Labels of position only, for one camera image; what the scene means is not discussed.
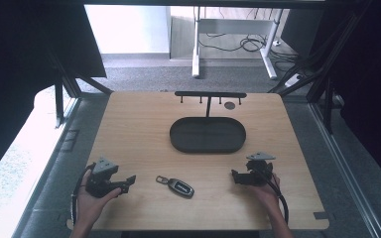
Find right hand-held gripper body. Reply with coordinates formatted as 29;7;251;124
244;151;277;186

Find white power strip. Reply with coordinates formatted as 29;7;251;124
284;73;304;88

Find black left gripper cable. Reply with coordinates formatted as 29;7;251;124
70;163;97;226

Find dark cabinet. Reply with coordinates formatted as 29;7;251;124
280;8;326;57

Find person's right hand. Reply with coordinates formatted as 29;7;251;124
247;173;283;216

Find black key hook stand tray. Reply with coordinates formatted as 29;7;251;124
169;90;248;155

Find black car key fob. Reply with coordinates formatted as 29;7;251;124
155;175;195;199

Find black curtain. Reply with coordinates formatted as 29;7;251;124
0;0;107;188
306;0;381;194

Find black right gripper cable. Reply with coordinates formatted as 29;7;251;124
257;165;290;226

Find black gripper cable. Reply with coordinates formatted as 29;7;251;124
257;165;290;226
70;163;97;226

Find black metal frame strut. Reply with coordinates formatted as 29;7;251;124
267;0;375;135
46;49;114;129

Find person's left hand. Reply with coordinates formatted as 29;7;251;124
74;170;123;229

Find white desk frame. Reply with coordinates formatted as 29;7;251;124
190;6;285;80

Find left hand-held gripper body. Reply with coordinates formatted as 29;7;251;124
84;157;121;199

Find black floor cables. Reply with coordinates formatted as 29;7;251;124
197;31;301;72

